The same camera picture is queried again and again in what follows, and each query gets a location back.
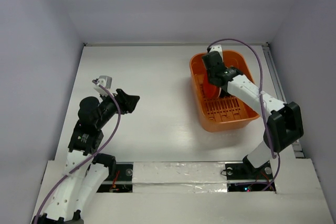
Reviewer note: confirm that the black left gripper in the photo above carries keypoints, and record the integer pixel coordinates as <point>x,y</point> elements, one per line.
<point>126,102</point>

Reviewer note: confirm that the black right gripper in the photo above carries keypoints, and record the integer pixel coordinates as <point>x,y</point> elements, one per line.
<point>214,80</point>

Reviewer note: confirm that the orange red plate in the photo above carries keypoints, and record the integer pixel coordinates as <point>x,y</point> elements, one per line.
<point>210,91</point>

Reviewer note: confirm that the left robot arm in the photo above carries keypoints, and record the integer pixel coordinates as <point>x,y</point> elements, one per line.
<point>86,167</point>

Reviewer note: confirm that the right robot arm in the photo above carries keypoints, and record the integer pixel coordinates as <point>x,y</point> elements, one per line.
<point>241,87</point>

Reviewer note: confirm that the orange plastic dish rack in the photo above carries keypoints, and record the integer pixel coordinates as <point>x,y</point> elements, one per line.
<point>220,114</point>

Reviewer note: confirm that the silver foil tape strip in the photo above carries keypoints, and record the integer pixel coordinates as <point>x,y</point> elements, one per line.
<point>178,177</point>

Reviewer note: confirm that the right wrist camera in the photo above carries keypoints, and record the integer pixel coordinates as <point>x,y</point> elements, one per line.
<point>216,48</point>

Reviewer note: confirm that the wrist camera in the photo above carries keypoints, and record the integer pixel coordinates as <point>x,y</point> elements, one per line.
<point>216,48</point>
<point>101,84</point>

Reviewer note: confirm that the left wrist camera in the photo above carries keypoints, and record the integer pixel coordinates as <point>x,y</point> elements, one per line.
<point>101,84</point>

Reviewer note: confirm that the aluminium side rail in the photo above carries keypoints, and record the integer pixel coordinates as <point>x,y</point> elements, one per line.
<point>283,98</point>

